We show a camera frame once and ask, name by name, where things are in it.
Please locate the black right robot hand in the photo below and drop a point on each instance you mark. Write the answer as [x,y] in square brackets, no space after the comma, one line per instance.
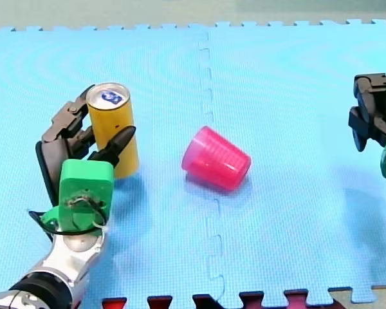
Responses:
[371,112]

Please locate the pink plastic cup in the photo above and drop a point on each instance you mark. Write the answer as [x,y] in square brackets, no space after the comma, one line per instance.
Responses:
[217,159]

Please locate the yellow drink can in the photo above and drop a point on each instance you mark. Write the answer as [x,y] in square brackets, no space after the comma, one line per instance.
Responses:
[114,128]

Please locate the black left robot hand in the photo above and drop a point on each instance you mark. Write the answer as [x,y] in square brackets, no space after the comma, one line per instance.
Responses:
[61,145]

